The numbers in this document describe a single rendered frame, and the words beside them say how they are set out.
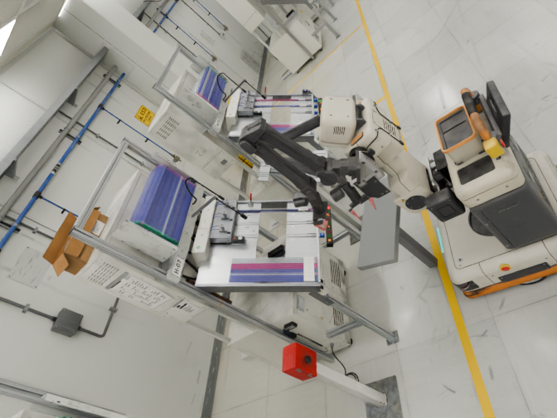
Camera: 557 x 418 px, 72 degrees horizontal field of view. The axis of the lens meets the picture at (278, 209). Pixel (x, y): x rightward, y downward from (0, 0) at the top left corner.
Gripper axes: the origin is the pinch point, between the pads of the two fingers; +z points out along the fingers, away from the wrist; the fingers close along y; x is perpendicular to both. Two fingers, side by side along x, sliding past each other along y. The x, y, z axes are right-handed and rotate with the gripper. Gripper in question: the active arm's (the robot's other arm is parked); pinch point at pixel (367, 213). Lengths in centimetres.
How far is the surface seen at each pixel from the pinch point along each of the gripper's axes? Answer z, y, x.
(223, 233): -36, 75, -30
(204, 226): -47, 83, -33
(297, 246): -3, 43, -27
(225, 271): -18, 84, -15
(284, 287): 7, 60, -4
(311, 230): -4.5, 31.0, -36.5
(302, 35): -195, -122, -427
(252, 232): -25, 62, -38
